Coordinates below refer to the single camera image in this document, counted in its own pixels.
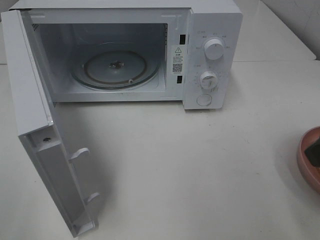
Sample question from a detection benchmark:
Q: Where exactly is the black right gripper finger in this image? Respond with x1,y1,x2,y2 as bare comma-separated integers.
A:
304,142,320,168

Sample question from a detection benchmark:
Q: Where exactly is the pink round plate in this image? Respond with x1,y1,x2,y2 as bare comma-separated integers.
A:
297,126,320,194

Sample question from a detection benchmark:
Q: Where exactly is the round white door button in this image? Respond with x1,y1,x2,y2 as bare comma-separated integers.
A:
196,94,212,107

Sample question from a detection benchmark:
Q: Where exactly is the upper white power knob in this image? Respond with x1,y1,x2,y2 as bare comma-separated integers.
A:
203,36,225,60

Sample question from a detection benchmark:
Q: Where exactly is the white warning label sticker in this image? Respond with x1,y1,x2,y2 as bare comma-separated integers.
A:
170,44,186,75

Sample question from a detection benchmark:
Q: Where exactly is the glass microwave turntable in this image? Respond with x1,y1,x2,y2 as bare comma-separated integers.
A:
71,50,161,90

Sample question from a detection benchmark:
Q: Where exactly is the white microwave oven body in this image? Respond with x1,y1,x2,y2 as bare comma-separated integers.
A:
9,0,243,110

